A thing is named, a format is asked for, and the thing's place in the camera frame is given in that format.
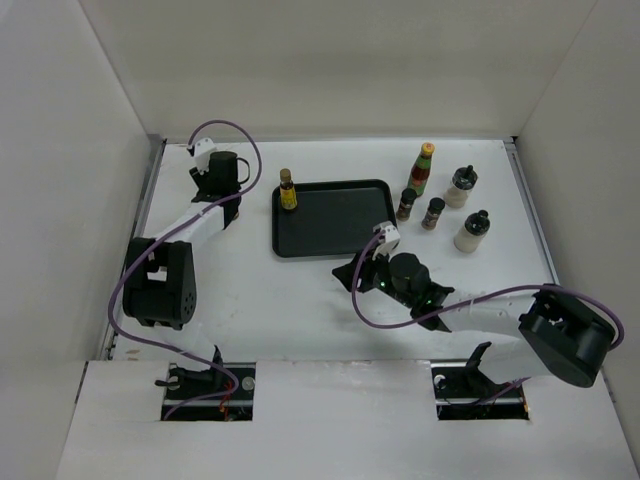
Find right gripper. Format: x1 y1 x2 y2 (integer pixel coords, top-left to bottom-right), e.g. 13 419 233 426
332 243 416 309

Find black-cap spice jar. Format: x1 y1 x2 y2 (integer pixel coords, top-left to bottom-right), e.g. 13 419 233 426
421 197 446 230
396 188 417 221

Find green-label chili sauce bottle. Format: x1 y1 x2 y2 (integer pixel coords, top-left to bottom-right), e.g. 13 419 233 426
407 142 435 197

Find white shaker black lid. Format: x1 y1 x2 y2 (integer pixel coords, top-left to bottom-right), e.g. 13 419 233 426
444 165 478 208
454 209 491 253

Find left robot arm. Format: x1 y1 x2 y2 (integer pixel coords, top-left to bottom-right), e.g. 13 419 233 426
122 151 248 331

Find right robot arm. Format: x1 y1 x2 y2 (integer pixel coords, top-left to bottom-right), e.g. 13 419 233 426
332 252 621 396

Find black plastic tray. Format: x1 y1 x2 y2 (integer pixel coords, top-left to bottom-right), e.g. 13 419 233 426
271 179 396 259

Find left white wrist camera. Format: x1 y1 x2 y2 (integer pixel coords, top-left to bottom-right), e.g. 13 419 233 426
187 137 218 175

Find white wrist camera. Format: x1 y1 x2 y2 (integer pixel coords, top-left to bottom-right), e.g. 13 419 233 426
187 137 218 175
372 221 401 259

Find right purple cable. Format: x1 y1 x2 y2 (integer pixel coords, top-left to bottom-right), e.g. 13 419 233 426
351 232 627 404

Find purple cable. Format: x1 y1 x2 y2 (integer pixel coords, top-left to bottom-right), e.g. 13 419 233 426
108 118 265 420
351 232 627 404

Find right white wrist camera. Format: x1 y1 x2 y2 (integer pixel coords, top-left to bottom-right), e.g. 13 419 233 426
372 221 401 259

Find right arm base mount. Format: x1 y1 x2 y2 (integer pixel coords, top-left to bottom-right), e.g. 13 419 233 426
431 342 529 421

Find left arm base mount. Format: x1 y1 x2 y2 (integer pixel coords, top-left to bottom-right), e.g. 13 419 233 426
155 363 256 422

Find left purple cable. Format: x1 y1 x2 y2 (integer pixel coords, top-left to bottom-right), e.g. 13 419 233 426
108 118 265 420

